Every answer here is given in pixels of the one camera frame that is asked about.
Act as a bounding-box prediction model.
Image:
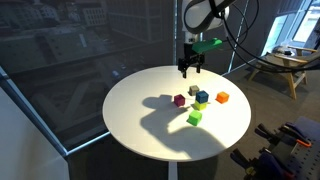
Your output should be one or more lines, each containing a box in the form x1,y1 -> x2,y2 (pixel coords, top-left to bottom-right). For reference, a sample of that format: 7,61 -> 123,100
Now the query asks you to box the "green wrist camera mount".
191,37 -> 223,55

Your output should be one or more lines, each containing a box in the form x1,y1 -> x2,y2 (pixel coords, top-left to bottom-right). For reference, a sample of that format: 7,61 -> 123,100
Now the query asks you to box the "vertical window frame bar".
172,0 -> 179,67

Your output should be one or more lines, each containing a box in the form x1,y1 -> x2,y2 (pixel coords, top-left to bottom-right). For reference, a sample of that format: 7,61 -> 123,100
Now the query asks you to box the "pink block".
173,94 -> 186,108

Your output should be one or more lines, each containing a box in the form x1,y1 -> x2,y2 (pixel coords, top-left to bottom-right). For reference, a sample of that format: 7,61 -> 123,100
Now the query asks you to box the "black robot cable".
209,0 -> 320,74
221,0 -> 320,68

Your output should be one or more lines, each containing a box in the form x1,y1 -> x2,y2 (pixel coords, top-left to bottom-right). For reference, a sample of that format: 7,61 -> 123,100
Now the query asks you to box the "orange block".
215,91 -> 230,105

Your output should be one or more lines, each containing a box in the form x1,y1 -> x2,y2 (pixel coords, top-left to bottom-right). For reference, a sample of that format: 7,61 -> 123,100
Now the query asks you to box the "grey block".
188,84 -> 201,97

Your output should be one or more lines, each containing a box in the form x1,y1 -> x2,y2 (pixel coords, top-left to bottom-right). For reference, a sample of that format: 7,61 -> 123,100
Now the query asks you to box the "yellow-green block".
193,99 -> 208,111

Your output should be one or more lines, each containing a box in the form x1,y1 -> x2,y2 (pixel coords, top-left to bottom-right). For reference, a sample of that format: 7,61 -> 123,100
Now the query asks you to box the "blue block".
195,90 -> 210,104

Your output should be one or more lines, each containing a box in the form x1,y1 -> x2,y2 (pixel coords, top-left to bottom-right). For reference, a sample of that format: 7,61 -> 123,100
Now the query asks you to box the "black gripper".
177,41 -> 206,79

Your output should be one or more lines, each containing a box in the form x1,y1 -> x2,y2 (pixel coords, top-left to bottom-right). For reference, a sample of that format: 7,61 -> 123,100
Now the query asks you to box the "green block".
186,109 -> 203,127

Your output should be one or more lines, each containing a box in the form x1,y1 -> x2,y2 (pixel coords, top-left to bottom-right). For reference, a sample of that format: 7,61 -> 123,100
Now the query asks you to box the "purple clamp with orange handle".
254,121 -> 313,148
229,148 -> 298,180

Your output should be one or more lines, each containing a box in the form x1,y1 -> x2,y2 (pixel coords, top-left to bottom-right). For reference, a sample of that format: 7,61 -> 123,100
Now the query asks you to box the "grey slanted window post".
0,64 -> 69,158

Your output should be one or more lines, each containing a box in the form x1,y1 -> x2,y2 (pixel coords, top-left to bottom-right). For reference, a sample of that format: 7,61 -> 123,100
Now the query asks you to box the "white table pedestal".
167,161 -> 179,180

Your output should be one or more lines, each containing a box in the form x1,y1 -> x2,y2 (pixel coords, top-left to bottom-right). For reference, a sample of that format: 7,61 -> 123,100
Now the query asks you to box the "small white black gadget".
278,45 -> 294,56

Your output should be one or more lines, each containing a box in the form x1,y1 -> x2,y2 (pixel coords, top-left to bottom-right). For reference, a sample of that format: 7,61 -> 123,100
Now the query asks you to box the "wooden chair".
248,44 -> 320,100

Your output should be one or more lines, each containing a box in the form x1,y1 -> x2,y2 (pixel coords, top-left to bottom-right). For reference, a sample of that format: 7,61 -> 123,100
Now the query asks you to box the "black perforated breadboard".
276,133 -> 320,180

